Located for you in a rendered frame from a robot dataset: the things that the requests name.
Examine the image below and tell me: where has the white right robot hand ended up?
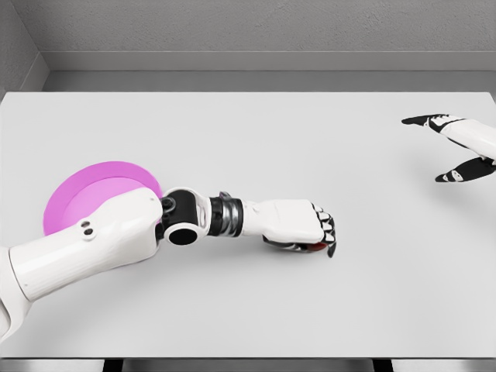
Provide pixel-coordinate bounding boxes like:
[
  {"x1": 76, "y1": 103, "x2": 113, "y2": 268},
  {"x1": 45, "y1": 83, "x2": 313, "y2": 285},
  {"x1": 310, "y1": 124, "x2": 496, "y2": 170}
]
[{"x1": 401, "y1": 113, "x2": 496, "y2": 184}]

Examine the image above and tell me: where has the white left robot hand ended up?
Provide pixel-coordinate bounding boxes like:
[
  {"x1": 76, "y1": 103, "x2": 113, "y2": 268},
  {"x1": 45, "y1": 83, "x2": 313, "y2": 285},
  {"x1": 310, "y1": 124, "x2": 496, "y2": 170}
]
[{"x1": 260, "y1": 198, "x2": 337, "y2": 259}]

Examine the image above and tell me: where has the pink round plate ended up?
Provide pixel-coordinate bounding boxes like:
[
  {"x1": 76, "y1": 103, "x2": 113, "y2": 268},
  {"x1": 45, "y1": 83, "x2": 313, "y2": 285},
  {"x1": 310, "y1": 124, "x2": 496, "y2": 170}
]
[{"x1": 42, "y1": 160, "x2": 165, "y2": 238}]

